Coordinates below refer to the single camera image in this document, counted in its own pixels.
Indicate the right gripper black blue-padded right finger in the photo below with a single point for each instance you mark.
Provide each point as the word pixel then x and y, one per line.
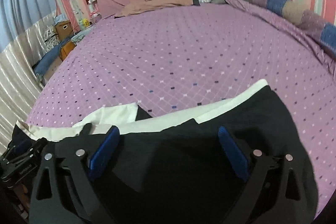
pixel 278 189

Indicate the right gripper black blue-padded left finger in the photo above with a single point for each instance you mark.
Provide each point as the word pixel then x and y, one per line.
pixel 63 191

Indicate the black and white large garment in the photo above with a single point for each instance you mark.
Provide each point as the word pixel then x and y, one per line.
pixel 181 174

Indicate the blue cloth on floor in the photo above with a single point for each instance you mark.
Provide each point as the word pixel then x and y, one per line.
pixel 42 66

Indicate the brown cardboard box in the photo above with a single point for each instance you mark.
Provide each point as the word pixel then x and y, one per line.
pixel 64 29

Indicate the blue and cream curtain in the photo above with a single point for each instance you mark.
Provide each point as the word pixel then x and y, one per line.
pixel 22 25

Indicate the purple patterned bed sheet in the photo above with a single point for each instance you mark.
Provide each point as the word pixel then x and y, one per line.
pixel 181 57

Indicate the patchwork purple blue quilt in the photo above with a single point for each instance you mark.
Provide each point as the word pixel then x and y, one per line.
pixel 308 28

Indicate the brown flat pillow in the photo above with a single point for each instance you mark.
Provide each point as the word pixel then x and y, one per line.
pixel 140 6

